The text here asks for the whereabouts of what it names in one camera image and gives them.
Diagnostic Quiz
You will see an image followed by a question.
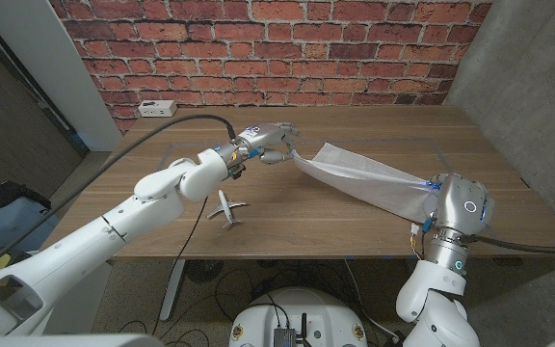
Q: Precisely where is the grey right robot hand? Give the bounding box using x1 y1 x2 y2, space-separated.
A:
421 173 495 237

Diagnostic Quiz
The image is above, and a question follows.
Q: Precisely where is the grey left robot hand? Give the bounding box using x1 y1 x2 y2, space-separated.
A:
228 121 302 168

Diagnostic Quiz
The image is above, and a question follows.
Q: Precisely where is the white handkerchief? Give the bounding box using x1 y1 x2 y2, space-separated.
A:
290 142 440 224

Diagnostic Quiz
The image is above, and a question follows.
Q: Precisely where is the grey toy plane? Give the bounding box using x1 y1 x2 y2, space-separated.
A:
205 189 248 230

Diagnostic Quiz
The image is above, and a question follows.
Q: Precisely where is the red brick print backdrop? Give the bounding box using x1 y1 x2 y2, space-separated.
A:
48 0 493 134

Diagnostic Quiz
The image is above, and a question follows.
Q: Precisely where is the white power strip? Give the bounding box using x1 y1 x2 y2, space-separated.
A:
137 99 178 119

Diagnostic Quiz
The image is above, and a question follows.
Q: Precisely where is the black floor fan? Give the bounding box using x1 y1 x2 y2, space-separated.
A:
184 259 225 284

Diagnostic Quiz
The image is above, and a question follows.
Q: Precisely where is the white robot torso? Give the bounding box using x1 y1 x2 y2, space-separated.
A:
227 287 369 347

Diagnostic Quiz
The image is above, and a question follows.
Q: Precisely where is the white table leg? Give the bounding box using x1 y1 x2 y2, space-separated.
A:
159 258 187 323

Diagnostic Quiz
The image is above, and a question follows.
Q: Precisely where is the small grey electronics box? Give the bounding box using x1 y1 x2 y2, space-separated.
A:
273 327 297 347

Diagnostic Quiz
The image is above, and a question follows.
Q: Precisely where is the white pillar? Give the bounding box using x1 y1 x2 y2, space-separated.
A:
0 0 124 153

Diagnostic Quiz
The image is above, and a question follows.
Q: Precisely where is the grey perforated panel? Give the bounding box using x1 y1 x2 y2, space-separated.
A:
0 13 91 199

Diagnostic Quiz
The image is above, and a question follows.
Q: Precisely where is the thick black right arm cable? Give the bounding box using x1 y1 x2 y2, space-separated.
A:
460 233 555 255

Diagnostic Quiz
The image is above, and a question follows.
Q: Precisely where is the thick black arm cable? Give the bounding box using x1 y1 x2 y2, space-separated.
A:
0 113 238 280
460 233 555 255

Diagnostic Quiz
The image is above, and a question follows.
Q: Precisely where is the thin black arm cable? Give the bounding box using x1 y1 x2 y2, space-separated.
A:
151 195 210 336

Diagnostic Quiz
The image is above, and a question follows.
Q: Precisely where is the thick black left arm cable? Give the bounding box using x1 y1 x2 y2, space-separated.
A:
0 113 238 280

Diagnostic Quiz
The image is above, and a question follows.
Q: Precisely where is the white floor cable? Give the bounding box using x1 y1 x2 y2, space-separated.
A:
343 258 399 341

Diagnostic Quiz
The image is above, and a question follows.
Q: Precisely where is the black floor cable loop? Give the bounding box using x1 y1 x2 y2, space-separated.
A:
213 268 259 324

